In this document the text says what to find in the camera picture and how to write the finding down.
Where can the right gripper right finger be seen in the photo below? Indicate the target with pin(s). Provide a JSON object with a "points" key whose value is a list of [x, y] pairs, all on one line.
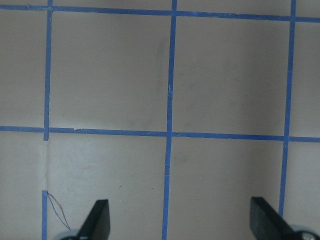
{"points": [[265, 223]]}

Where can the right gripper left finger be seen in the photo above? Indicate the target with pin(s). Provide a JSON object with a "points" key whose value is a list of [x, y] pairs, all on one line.
{"points": [[97, 225]]}

